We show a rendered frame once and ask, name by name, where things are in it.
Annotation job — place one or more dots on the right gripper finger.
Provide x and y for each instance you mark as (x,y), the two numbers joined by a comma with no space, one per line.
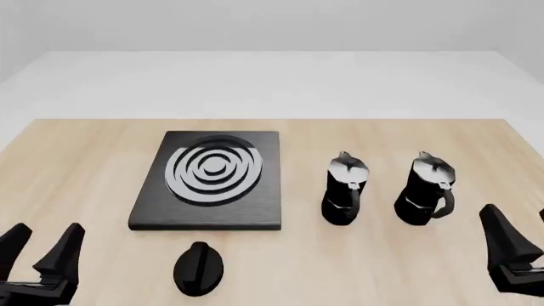
(506,239)
(542,215)

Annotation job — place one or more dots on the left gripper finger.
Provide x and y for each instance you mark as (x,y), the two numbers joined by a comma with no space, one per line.
(64,255)
(10,252)

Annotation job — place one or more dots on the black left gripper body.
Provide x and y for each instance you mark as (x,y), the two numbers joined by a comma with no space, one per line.
(30,294)

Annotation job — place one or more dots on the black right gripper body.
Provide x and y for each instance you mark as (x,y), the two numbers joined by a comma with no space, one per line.
(523,277)

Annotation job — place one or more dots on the black moka pot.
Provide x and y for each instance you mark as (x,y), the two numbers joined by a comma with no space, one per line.
(418,201)
(340,197)

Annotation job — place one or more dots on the flat black stove plate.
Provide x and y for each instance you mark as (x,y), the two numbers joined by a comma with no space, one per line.
(149,210)

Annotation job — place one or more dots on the round black stove knob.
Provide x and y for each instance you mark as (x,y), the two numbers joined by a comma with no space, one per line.
(197,271)

